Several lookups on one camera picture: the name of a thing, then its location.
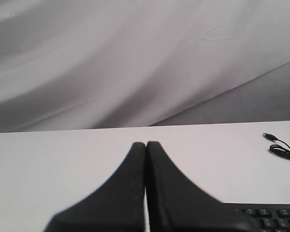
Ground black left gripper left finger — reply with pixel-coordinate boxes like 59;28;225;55
45;143;145;232

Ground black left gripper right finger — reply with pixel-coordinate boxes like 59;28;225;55
146;142;260;232

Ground black acer keyboard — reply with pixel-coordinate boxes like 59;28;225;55
227;203;290;232

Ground grey backdrop cloth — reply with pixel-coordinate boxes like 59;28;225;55
0;0;290;132

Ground black USB cable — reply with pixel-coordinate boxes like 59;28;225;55
262;132;290;166

